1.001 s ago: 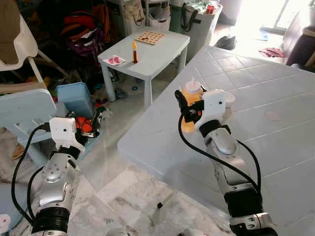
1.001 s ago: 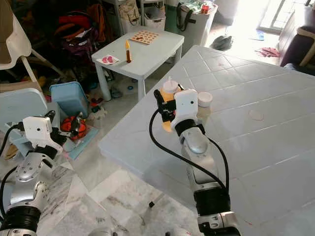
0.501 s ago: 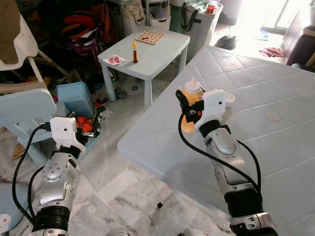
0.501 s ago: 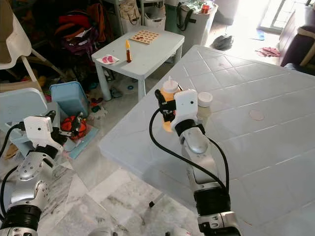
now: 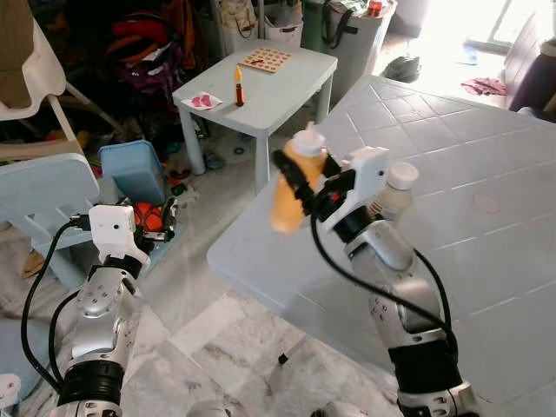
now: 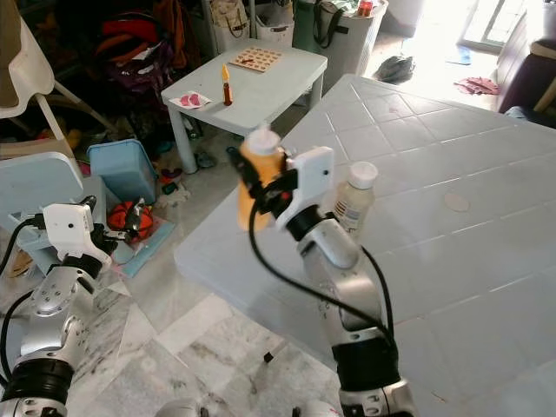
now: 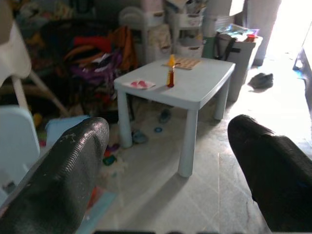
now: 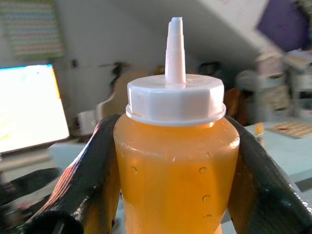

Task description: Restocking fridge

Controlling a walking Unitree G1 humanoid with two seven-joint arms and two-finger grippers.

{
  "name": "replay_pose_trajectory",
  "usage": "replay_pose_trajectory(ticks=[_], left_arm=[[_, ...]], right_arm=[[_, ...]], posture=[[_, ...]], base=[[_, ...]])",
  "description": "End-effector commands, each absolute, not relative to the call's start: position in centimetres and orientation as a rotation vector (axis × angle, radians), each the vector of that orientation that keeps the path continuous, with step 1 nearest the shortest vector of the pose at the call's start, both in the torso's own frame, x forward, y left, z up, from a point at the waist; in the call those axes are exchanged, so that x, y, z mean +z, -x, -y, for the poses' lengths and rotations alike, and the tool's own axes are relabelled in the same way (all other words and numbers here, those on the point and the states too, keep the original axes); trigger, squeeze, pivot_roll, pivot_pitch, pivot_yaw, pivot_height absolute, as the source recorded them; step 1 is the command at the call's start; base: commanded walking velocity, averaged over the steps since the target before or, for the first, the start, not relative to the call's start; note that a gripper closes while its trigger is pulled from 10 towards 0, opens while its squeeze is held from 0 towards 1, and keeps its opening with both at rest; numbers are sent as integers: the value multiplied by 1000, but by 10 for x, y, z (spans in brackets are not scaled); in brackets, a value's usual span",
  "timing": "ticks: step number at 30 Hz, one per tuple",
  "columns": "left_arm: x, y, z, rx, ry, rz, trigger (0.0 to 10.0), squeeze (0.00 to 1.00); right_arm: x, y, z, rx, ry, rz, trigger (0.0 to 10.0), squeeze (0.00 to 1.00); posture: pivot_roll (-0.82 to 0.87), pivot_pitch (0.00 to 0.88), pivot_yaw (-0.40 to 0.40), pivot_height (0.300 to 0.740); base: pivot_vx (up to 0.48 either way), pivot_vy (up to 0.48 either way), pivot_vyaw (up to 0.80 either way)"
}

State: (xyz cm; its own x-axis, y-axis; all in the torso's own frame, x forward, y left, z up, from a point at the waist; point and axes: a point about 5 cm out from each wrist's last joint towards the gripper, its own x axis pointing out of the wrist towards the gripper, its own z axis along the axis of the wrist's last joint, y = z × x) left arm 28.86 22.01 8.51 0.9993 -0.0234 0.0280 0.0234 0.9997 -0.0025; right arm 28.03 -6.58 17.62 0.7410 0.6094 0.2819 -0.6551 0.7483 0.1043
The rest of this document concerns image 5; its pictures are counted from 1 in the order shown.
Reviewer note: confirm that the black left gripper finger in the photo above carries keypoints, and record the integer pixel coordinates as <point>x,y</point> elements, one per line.
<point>171,215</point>

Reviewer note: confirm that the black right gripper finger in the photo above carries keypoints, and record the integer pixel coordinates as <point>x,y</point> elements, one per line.
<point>294,182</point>

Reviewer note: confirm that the orange juice bottle white cap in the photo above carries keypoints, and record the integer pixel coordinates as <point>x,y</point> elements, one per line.
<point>287,213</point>

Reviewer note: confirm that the orange basketball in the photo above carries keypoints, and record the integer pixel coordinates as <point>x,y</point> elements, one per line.
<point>146,215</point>

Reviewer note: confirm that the blue plastic bin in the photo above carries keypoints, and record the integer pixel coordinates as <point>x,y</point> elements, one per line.
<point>130,174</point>

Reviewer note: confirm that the clear bottle white cap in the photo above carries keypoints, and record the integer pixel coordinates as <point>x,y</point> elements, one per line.
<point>401,178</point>

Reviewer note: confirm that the small pale green table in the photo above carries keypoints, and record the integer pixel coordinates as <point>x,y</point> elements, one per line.
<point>278,91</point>

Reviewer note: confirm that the small red orange bottle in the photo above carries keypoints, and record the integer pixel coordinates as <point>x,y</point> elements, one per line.
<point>239,94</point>

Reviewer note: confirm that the white napkin pink shapes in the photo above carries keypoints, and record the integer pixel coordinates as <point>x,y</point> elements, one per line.
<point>201,101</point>

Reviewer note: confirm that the pale blue plastic chair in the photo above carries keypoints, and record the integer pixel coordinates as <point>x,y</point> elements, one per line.
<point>43,187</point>

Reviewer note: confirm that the orange game board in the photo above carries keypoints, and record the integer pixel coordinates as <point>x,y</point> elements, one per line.
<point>265,60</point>

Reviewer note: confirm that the green laundry hamper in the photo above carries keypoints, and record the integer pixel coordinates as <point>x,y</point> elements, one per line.
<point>347,52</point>

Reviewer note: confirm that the white storage basket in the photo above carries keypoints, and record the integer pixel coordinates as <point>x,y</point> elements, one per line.
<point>282,24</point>

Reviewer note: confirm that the red purple backpack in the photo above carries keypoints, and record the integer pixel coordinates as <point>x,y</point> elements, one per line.
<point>143,52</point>

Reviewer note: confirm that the white cloth bag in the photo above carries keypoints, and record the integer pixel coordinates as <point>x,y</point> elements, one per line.
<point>239,26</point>

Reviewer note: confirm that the large pale blue plastic table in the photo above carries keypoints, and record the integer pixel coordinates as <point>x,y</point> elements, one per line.
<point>486,287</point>

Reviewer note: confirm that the grey robot left leg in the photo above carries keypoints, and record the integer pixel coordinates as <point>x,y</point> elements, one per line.
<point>208,409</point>

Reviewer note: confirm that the white high chair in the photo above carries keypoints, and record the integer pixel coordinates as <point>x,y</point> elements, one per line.
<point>39,78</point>

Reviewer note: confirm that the red can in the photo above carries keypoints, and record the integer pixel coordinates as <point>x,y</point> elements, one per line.
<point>373,8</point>

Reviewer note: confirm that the pink crumpled cloth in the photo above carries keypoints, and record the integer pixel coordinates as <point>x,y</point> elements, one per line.
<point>485,86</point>

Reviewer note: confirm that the dark purple sofa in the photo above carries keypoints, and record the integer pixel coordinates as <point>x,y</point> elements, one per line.
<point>534,78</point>

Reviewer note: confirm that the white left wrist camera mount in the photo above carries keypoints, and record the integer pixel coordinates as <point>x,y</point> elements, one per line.
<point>117,233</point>

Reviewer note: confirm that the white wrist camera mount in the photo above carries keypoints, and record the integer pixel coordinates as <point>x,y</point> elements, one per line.
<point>117,233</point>
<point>369,174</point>

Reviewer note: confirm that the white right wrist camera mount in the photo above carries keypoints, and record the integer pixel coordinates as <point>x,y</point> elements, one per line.
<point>369,174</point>

